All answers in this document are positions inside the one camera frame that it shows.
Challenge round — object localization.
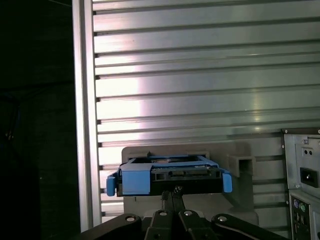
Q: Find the hard disk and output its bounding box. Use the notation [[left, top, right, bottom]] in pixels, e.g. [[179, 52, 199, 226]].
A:
[[106, 154, 233, 197]]

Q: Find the black PC case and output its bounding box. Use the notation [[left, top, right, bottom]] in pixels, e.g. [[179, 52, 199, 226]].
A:
[[281, 127, 320, 240]]

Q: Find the grey parts rack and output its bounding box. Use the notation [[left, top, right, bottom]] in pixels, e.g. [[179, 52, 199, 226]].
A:
[[121, 142, 260, 240]]

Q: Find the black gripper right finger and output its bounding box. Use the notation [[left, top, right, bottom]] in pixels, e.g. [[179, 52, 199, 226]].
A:
[[172, 185, 288, 240]]

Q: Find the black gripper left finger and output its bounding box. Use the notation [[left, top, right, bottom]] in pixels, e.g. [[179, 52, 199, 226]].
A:
[[79, 190, 177, 240]]

